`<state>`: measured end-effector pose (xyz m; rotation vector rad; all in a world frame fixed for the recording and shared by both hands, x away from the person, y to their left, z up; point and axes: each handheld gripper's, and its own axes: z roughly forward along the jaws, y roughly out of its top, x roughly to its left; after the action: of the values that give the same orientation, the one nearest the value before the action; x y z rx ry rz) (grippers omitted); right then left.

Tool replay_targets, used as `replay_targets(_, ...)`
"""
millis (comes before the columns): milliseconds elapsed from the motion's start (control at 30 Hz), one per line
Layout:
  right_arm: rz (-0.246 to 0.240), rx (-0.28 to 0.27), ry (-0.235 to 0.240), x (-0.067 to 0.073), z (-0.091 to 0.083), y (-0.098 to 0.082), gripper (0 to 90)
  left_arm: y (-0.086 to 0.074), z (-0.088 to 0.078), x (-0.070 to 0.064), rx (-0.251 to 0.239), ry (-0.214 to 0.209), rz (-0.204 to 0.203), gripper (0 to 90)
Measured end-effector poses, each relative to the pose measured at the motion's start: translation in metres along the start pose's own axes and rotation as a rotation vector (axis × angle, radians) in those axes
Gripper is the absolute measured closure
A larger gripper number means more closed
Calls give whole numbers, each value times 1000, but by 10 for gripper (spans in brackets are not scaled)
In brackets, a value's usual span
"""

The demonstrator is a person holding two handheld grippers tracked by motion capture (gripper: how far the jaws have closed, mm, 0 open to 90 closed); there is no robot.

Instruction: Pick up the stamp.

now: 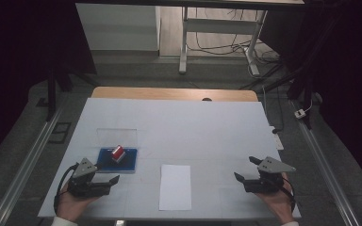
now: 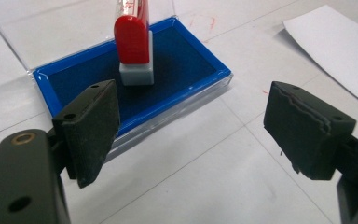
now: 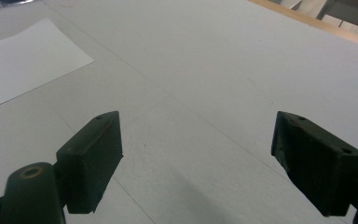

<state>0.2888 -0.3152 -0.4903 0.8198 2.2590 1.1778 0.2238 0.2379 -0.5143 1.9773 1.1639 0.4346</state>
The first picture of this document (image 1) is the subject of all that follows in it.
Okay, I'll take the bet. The black curtain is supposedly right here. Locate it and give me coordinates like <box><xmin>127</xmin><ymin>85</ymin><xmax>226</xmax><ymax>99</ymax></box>
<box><xmin>259</xmin><ymin>0</ymin><xmax>362</xmax><ymax>196</ymax></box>
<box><xmin>0</xmin><ymin>0</ymin><xmax>97</xmax><ymax>170</ymax></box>

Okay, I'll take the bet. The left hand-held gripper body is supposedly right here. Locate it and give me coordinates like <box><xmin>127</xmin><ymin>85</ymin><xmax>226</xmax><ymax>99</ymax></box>
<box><xmin>67</xmin><ymin>157</ymin><xmax>111</xmax><ymax>199</ymax></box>

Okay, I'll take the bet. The black metal stand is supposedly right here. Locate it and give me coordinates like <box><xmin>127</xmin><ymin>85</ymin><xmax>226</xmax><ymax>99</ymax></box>
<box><xmin>45</xmin><ymin>67</ymin><xmax>58</xmax><ymax>122</ymax></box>

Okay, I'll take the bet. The white desk frame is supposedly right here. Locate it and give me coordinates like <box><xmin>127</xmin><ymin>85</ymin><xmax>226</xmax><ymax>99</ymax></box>
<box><xmin>178</xmin><ymin>6</ymin><xmax>269</xmax><ymax>76</ymax></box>

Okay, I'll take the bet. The person's white left sleeve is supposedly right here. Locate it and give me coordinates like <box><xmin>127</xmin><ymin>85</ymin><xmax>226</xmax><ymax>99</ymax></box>
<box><xmin>50</xmin><ymin>216</ymin><xmax>78</xmax><ymax>226</ymax></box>

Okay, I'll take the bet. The small white paper sheet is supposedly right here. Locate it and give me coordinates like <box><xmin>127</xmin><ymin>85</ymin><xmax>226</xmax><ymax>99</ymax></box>
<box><xmin>158</xmin><ymin>164</ymin><xmax>192</xmax><ymax>212</ymax></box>

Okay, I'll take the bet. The person's left hand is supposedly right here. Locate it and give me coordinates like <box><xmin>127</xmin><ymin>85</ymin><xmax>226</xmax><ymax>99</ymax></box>
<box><xmin>56</xmin><ymin>185</ymin><xmax>100</xmax><ymax>222</ymax></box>

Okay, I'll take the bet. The blue ink pad box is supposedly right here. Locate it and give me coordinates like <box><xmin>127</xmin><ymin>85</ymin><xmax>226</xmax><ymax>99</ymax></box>
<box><xmin>95</xmin><ymin>127</ymin><xmax>139</xmax><ymax>174</ymax></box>

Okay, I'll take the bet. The metal floor rail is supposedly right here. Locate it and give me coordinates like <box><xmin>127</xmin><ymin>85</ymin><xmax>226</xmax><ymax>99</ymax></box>
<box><xmin>0</xmin><ymin>106</ymin><xmax>64</xmax><ymax>226</ymax></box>
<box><xmin>289</xmin><ymin>100</ymin><xmax>362</xmax><ymax>226</ymax></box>

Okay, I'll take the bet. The black floor frame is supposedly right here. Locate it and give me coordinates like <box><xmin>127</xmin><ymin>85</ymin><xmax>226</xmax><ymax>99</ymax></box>
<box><xmin>48</xmin><ymin>121</ymin><xmax>72</xmax><ymax>145</ymax></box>

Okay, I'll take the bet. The person's right hand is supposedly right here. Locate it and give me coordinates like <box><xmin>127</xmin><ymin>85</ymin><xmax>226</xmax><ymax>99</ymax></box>
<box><xmin>255</xmin><ymin>173</ymin><xmax>296</xmax><ymax>224</ymax></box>

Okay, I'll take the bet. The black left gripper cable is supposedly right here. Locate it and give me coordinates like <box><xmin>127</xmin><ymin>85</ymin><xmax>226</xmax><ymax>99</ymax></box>
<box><xmin>54</xmin><ymin>162</ymin><xmax>80</xmax><ymax>215</ymax></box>

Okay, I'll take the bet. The red stamp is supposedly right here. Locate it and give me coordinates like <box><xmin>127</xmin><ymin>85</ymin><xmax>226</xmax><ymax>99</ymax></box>
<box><xmin>110</xmin><ymin>144</ymin><xmax>126</xmax><ymax>164</ymax></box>

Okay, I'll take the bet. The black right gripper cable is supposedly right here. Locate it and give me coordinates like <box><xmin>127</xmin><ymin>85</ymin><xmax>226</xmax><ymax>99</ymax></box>
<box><xmin>282</xmin><ymin>180</ymin><xmax>297</xmax><ymax>212</ymax></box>

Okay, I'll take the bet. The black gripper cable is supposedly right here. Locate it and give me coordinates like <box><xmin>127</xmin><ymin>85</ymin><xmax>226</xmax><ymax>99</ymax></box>
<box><xmin>282</xmin><ymin>180</ymin><xmax>297</xmax><ymax>212</ymax></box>
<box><xmin>54</xmin><ymin>162</ymin><xmax>80</xmax><ymax>215</ymax></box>

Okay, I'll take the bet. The tangle of floor cables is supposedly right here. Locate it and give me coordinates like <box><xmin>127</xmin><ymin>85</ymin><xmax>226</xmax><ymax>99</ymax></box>
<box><xmin>187</xmin><ymin>8</ymin><xmax>284</xmax><ymax>90</ymax></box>

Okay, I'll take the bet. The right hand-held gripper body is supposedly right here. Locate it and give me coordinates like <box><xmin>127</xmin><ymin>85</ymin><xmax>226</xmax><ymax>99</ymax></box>
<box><xmin>243</xmin><ymin>155</ymin><xmax>297</xmax><ymax>193</ymax></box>

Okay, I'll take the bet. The white cabinet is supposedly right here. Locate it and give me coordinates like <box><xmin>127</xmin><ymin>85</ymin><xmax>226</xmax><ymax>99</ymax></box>
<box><xmin>74</xmin><ymin>3</ymin><xmax>161</xmax><ymax>53</ymax></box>

